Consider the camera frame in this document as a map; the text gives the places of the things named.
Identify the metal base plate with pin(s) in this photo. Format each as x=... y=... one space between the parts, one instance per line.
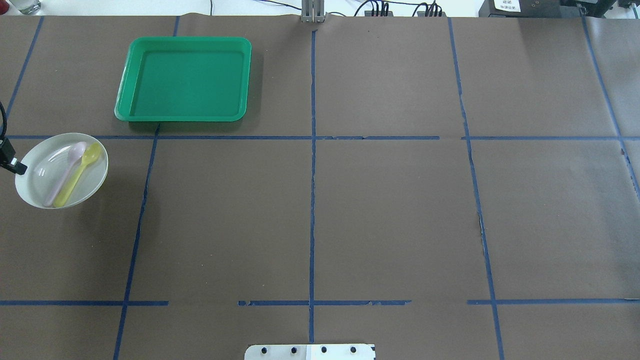
x=331 y=351

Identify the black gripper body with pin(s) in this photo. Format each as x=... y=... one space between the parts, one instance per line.
x=11 y=160

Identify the black box with label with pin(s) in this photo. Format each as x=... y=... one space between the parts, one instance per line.
x=540 y=9

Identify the black power strip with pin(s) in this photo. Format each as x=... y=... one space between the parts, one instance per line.
x=429 y=10
x=379 y=9

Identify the grey aluminium post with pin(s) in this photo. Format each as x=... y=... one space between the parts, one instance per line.
x=313 y=11

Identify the yellow plastic spoon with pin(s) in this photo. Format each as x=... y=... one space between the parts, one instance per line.
x=91 y=155

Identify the white round plate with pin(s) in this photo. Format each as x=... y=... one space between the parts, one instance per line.
x=45 y=164

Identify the brown paper table cover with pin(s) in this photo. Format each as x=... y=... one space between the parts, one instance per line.
x=448 y=189

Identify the pink plastic spoon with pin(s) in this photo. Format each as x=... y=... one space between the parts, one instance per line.
x=74 y=155

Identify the green plastic tray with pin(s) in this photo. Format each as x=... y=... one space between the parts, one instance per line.
x=185 y=79

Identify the glass cup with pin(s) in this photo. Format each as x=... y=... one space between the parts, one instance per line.
x=26 y=7

